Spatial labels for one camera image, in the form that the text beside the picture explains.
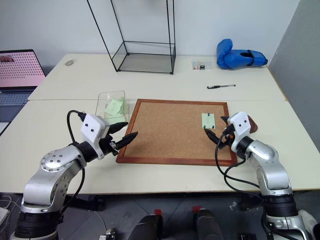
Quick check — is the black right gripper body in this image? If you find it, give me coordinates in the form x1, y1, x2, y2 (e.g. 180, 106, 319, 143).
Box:
219, 124, 236, 149

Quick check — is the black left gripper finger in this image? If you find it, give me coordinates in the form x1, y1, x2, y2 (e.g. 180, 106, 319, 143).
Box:
115, 131, 139, 151
108, 121, 129, 136

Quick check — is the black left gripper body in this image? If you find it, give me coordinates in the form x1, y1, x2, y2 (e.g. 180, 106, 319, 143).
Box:
98, 134, 119, 157

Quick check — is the green paper note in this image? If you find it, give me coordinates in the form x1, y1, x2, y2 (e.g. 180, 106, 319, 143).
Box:
104, 96, 125, 117
103, 113, 126, 125
201, 112, 217, 130

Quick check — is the wood-framed cork board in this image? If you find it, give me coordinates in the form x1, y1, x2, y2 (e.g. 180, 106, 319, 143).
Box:
115, 98, 239, 167

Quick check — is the clear plastic box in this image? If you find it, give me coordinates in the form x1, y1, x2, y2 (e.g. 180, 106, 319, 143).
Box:
95, 90, 130, 124

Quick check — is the brown rounded object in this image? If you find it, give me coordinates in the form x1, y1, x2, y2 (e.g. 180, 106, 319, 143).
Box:
246, 115, 259, 134

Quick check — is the black ballpoint pen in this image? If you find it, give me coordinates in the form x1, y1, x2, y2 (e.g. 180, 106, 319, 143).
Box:
206, 84, 237, 90

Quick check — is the small clear box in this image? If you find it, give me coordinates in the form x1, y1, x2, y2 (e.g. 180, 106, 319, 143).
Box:
191, 59, 214, 71

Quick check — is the black table leg base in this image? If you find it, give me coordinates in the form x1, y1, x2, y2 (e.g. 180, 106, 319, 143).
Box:
65, 194, 106, 213

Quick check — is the blue boxing glove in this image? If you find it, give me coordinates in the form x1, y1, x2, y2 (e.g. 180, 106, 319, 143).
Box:
216, 38, 269, 71

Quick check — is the grey partition panel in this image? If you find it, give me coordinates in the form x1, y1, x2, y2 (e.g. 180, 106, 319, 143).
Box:
268, 0, 320, 181

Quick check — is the dark rounded shape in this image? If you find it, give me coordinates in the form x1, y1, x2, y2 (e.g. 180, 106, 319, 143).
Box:
127, 208, 164, 240
191, 205, 225, 240

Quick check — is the laptop with pink screen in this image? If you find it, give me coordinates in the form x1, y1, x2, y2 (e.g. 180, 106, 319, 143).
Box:
0, 49, 47, 124

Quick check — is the white shoe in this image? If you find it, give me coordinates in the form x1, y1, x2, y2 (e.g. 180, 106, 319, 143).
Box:
297, 209, 319, 236

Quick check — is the white flat device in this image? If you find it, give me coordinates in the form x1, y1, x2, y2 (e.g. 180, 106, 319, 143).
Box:
0, 206, 10, 225

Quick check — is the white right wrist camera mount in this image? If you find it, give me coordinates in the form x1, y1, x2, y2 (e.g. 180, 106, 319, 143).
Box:
228, 111, 252, 152

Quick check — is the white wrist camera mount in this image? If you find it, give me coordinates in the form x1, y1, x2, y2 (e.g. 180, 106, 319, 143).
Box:
80, 114, 111, 161
228, 111, 252, 152

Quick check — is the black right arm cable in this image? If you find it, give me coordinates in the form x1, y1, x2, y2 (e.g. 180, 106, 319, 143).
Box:
214, 128, 266, 201

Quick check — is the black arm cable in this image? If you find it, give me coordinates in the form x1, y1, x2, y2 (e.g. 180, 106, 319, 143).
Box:
214, 128, 266, 201
59, 110, 87, 216

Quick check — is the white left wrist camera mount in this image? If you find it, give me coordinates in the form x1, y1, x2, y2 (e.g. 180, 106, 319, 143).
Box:
80, 114, 111, 161

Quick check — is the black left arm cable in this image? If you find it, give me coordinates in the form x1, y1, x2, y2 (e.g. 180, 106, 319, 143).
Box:
59, 110, 87, 216

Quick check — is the black wire frame glass stand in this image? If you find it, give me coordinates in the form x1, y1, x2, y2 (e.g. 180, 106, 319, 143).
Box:
86, 0, 177, 75

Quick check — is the white floor cable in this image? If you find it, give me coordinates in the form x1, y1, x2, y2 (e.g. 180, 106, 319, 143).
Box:
0, 194, 17, 227

